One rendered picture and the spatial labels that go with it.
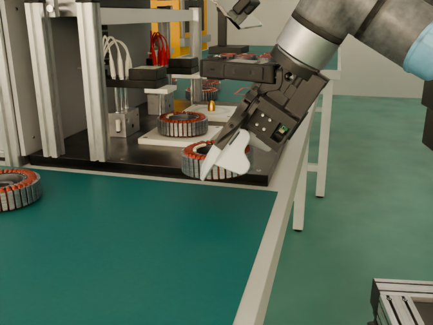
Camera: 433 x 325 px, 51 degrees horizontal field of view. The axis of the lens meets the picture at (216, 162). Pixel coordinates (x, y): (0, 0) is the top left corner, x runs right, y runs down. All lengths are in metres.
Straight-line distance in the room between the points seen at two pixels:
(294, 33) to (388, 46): 0.11
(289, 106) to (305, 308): 1.24
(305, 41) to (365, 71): 5.71
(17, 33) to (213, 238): 0.54
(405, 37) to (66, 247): 0.48
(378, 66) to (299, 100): 5.69
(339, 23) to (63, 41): 0.64
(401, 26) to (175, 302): 0.40
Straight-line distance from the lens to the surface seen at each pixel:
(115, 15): 0.91
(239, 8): 0.86
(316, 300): 1.82
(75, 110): 1.08
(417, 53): 0.58
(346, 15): 0.58
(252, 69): 0.62
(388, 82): 6.33
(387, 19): 0.58
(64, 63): 1.04
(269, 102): 0.61
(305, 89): 0.61
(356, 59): 6.27
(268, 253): 0.57
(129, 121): 1.03
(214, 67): 0.64
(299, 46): 0.59
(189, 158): 0.65
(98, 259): 0.57
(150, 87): 0.97
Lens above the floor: 1.03
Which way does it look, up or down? 18 degrees down
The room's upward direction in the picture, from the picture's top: straight up
